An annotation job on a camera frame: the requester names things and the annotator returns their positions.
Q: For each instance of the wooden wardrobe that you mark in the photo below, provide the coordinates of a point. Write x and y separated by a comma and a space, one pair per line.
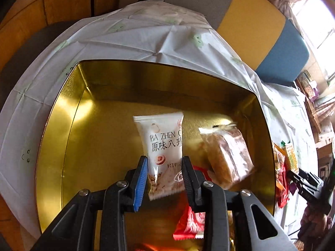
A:
27, 17

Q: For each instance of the grey yellow blue chair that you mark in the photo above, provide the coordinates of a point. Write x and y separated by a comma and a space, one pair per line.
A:
259, 33

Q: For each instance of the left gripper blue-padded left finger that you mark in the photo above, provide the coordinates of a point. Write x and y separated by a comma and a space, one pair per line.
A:
74, 227

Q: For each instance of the gold tin box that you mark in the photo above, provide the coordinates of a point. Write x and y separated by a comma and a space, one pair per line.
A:
91, 141

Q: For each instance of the purple snack packet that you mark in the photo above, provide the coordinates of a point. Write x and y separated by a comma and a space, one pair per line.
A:
292, 188

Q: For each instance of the person's right hand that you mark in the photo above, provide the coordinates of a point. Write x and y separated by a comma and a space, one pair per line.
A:
321, 225

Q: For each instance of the bright red snack packet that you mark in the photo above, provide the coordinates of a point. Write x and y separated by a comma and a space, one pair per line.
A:
284, 198

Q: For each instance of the white Ba Zhen snack packet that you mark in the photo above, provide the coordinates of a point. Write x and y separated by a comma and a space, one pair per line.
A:
161, 136

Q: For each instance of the clear brown pastry packet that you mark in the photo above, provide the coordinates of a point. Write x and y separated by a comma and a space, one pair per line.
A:
227, 153

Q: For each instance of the green cracker packet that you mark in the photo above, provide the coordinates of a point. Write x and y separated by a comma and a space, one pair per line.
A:
291, 160

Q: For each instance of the window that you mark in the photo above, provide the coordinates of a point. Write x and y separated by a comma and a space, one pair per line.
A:
317, 25

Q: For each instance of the white cloud-print tablecloth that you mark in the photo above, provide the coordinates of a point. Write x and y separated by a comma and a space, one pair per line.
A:
146, 31

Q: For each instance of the red patterned snack packet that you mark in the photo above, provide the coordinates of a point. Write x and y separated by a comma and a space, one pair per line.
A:
190, 225

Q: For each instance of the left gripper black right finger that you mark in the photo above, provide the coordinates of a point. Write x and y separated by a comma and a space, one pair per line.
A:
254, 227

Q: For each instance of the wooden side table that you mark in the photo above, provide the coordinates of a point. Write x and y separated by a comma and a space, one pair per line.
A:
310, 109

